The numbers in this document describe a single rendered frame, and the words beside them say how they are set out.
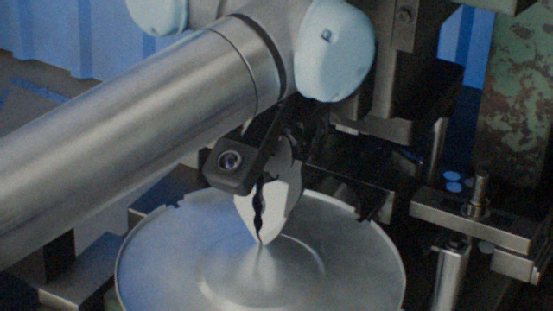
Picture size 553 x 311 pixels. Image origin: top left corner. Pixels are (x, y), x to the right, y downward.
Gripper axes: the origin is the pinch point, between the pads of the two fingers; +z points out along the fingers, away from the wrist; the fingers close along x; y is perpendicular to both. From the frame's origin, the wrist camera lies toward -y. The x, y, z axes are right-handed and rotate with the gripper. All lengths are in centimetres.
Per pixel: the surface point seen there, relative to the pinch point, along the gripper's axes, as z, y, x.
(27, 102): 79, 117, 134
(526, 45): -9.1, 40.3, -14.4
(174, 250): 1.9, -4.6, 7.4
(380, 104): -10.2, 14.8, -5.9
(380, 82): -12.7, 14.8, -5.6
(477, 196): 2.3, 22.5, -15.9
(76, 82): 79, 133, 130
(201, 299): 2.2, -9.4, 1.1
